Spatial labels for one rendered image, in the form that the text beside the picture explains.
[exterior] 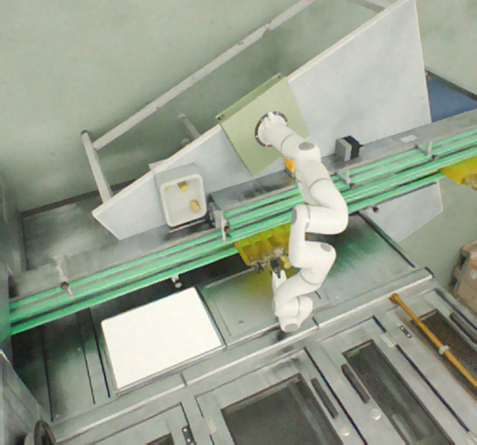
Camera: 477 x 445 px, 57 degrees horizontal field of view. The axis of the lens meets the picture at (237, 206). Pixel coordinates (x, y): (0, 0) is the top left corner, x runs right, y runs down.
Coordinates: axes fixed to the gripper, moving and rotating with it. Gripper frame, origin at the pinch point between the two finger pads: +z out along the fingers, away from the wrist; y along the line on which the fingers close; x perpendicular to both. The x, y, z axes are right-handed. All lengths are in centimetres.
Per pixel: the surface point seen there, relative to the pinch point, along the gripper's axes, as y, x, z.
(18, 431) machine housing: 8, 88, -52
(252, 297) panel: -12.7, 10.2, -2.8
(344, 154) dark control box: 19, -44, 45
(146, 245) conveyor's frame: 6, 51, 19
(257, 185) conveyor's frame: 15.3, -0.6, 35.9
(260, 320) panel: -12.6, 9.0, -14.9
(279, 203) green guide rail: 13.5, -7.6, 23.9
